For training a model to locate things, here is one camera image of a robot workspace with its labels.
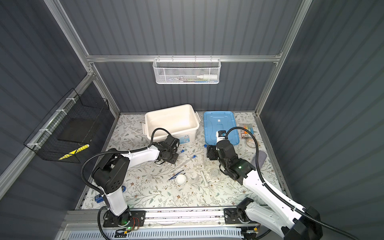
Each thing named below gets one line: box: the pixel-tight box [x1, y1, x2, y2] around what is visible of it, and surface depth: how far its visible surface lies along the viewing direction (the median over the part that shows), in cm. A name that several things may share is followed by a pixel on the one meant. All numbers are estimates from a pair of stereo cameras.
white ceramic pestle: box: [200, 170, 209, 187], surface depth 86 cm
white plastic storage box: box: [142, 103, 201, 144], surface depth 101 cm
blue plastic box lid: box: [203, 111, 240, 146], surface depth 117 cm
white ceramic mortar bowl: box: [175, 174, 187, 186], surface depth 87 cm
